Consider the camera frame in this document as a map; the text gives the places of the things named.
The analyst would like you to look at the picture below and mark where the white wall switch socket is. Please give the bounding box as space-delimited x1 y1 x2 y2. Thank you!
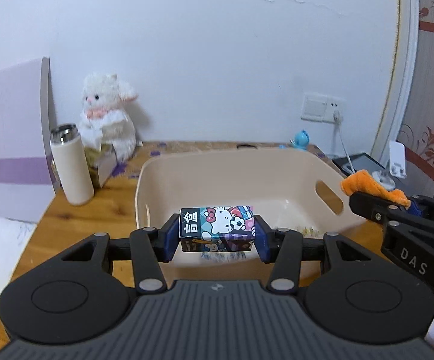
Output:
301 94 346 124

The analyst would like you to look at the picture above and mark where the blue bird figurine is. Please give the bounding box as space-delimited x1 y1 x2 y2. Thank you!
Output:
289 130 310 151

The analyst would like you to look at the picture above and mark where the dark grey tablet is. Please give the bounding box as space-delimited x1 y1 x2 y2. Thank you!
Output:
332 153 384 176

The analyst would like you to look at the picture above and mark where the cream thermos bottle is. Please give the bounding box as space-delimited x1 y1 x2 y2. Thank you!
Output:
50 124 94 206

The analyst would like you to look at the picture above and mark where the purple white headboard panel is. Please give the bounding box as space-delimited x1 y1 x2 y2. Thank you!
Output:
0 58 57 223

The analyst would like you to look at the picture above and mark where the white plug and cable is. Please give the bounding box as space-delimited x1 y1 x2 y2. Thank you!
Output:
332 109 357 173

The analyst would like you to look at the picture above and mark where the tissue box with tissue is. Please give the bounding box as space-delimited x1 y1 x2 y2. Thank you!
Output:
83 139 117 189

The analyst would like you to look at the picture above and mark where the orange plush toy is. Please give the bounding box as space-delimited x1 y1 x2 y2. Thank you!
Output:
341 170 411 209

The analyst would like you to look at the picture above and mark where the beige plastic storage bin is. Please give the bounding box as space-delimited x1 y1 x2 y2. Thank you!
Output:
135 146 369 280

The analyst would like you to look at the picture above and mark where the floral fabric pouch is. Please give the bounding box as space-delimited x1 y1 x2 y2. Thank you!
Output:
272 224 323 238

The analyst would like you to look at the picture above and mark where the white phone stand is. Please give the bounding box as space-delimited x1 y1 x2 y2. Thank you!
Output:
372 141 407 191

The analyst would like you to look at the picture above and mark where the white plush bunny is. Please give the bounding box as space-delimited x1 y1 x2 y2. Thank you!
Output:
77 73 138 163

